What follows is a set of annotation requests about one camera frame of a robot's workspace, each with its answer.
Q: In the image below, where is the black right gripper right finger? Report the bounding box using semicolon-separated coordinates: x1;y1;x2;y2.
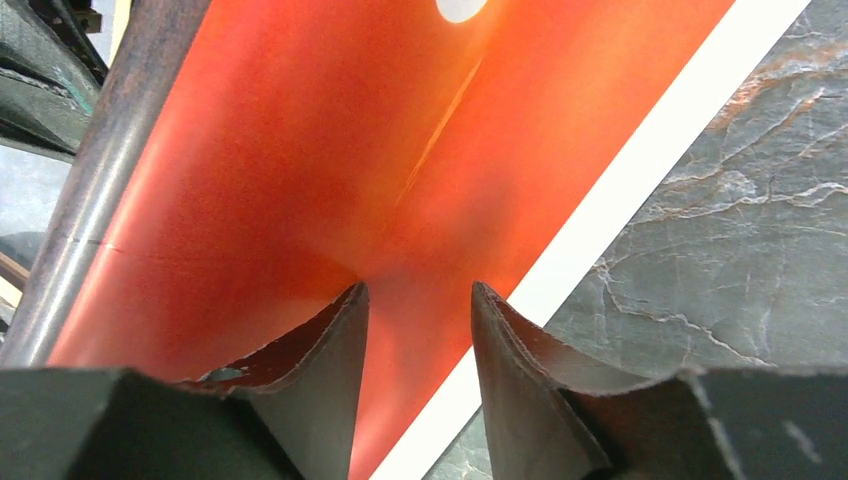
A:
471;282;847;479

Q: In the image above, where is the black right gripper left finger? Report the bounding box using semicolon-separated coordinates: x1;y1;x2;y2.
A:
1;283;369;479

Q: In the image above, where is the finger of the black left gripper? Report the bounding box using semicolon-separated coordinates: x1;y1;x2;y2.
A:
1;0;108;163

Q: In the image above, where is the red sunset photo print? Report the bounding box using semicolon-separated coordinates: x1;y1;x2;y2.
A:
0;0;813;480

